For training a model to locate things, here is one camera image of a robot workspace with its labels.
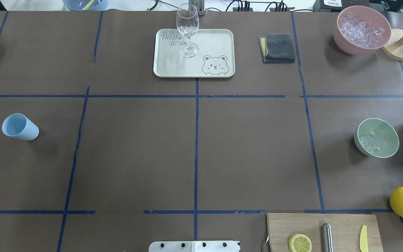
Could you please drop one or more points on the light green bowl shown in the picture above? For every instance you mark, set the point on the light green bowl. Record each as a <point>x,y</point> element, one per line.
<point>384,133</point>

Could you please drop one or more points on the light blue plastic cup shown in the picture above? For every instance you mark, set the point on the light blue plastic cup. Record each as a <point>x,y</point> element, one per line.
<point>19,126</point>

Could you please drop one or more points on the ice cubes in green bowl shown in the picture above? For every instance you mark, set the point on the ice cubes in green bowl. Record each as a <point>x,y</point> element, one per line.
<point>370,143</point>

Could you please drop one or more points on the pink bowl of ice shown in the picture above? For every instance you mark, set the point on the pink bowl of ice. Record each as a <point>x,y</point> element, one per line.
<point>361,30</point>

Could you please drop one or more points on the blue bowl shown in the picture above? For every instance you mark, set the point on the blue bowl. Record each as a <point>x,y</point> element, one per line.
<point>77,5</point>

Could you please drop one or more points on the yellow plastic knife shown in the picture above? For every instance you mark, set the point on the yellow plastic knife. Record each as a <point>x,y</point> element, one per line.
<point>363,239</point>

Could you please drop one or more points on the steel muddler black tip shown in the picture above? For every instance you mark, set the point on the steel muddler black tip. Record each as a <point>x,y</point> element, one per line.
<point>327,237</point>

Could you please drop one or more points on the grey folded cloth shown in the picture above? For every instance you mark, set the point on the grey folded cloth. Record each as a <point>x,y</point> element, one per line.
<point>277,48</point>

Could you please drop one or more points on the lemon half slice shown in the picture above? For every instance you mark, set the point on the lemon half slice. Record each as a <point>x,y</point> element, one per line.
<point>299,243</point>

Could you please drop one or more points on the wooden cutting board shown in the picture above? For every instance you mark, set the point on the wooden cutting board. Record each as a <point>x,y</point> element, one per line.
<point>345,230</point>

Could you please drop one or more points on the clear wine glass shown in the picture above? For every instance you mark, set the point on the clear wine glass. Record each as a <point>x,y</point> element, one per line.
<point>187,23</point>

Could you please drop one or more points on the yellow plastic fork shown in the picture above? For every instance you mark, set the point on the yellow plastic fork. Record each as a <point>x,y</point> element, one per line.
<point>88,5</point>

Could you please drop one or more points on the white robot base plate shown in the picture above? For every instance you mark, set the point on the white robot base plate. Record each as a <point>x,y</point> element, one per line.
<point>195,246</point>

